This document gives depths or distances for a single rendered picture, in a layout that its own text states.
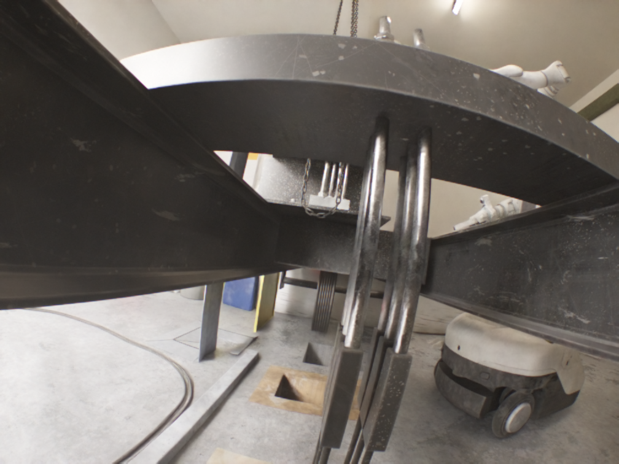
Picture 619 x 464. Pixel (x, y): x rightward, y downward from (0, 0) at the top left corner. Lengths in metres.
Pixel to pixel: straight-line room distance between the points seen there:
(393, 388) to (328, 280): 1.22
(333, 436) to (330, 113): 0.35
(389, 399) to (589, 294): 0.41
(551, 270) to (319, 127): 0.54
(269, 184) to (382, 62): 0.81
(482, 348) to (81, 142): 1.02
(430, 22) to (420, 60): 2.66
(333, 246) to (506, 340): 0.73
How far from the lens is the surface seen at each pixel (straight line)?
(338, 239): 1.04
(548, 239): 0.65
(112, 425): 0.77
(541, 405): 1.02
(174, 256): 0.54
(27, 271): 0.34
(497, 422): 0.93
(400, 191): 0.36
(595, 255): 0.56
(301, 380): 1.13
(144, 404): 0.85
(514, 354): 0.86
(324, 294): 1.46
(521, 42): 3.24
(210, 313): 1.15
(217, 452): 0.70
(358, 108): 0.28
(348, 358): 0.26
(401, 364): 0.27
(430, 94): 0.27
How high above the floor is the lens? 0.50
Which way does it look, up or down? 6 degrees up
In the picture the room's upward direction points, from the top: 9 degrees clockwise
